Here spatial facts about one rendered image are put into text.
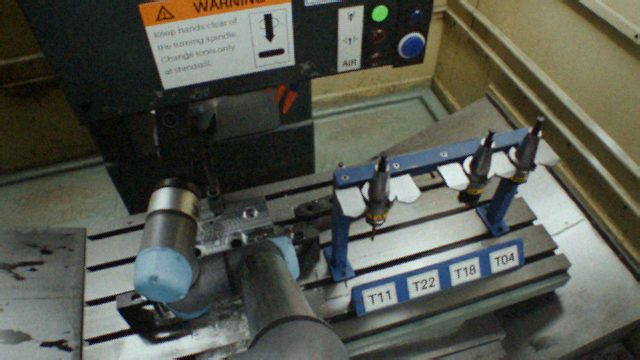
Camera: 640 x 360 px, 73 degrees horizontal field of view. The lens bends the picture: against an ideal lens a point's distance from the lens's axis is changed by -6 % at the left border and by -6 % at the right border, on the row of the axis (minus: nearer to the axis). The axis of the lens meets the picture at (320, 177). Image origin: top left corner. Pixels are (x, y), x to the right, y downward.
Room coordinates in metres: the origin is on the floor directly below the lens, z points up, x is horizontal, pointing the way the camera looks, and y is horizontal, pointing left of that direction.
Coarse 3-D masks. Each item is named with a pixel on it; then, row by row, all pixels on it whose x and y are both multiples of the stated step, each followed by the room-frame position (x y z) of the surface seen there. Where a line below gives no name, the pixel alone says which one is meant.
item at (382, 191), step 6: (372, 174) 0.57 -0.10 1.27; (378, 174) 0.55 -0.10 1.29; (384, 174) 0.55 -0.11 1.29; (372, 180) 0.56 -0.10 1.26; (378, 180) 0.55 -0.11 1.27; (384, 180) 0.55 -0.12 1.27; (372, 186) 0.55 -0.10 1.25; (378, 186) 0.54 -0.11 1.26; (384, 186) 0.54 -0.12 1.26; (390, 186) 0.56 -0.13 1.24; (372, 192) 0.55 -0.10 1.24; (378, 192) 0.54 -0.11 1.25; (384, 192) 0.54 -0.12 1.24; (390, 192) 0.55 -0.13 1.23; (372, 198) 0.54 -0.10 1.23; (378, 198) 0.54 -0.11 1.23; (384, 198) 0.54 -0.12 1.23
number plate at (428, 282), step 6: (414, 276) 0.53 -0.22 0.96; (420, 276) 0.53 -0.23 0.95; (426, 276) 0.53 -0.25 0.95; (432, 276) 0.53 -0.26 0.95; (408, 282) 0.51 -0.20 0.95; (414, 282) 0.52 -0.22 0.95; (420, 282) 0.52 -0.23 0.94; (426, 282) 0.52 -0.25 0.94; (432, 282) 0.52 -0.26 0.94; (438, 282) 0.52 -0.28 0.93; (408, 288) 0.51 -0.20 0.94; (414, 288) 0.51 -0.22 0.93; (420, 288) 0.51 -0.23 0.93; (426, 288) 0.51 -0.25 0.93; (432, 288) 0.51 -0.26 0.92; (438, 288) 0.51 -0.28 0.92; (414, 294) 0.50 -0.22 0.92; (420, 294) 0.50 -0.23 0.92
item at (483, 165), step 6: (480, 144) 0.62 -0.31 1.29; (492, 144) 0.62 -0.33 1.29; (480, 150) 0.62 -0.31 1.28; (486, 150) 0.61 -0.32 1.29; (492, 150) 0.61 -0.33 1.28; (474, 156) 0.62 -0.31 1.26; (480, 156) 0.61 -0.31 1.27; (486, 156) 0.61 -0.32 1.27; (474, 162) 0.61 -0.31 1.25; (480, 162) 0.61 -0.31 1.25; (486, 162) 0.60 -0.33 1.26; (474, 168) 0.61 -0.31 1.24; (480, 168) 0.60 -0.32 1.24; (486, 168) 0.60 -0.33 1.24; (480, 174) 0.60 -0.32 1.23
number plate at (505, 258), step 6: (516, 246) 0.60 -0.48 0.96; (492, 252) 0.59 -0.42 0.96; (498, 252) 0.59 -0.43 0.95; (504, 252) 0.59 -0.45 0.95; (510, 252) 0.59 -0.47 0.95; (516, 252) 0.59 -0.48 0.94; (492, 258) 0.57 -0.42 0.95; (498, 258) 0.58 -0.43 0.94; (504, 258) 0.58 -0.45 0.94; (510, 258) 0.58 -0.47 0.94; (516, 258) 0.58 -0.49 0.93; (492, 264) 0.56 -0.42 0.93; (498, 264) 0.57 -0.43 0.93; (504, 264) 0.57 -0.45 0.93; (510, 264) 0.57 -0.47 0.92; (516, 264) 0.57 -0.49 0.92; (492, 270) 0.55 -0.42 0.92; (498, 270) 0.56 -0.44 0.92
